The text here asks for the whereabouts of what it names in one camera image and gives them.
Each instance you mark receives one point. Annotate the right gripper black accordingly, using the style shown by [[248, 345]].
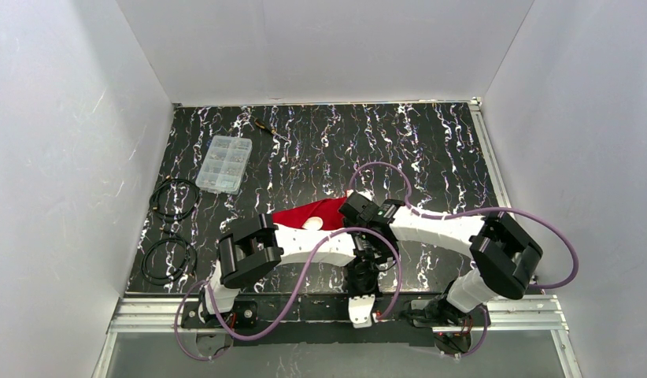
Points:
[[354, 207]]

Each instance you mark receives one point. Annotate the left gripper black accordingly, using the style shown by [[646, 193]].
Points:
[[365, 275]]

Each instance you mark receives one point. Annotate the red cloth napkin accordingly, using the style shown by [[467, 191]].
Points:
[[326, 209]]

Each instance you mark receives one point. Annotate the white ceramic spoon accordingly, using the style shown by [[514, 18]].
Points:
[[313, 224]]

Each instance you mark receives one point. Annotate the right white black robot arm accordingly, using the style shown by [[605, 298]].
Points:
[[505, 255]]

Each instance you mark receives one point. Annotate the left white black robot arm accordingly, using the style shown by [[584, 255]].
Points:
[[252, 250]]

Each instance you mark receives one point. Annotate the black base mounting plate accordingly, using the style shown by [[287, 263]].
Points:
[[324, 319]]

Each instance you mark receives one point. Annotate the clear plastic compartment box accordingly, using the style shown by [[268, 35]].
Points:
[[224, 165]]

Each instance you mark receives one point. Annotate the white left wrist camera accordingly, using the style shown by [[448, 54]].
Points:
[[360, 310]]

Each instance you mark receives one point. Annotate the aluminium frame rail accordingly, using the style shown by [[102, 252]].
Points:
[[525, 338]]

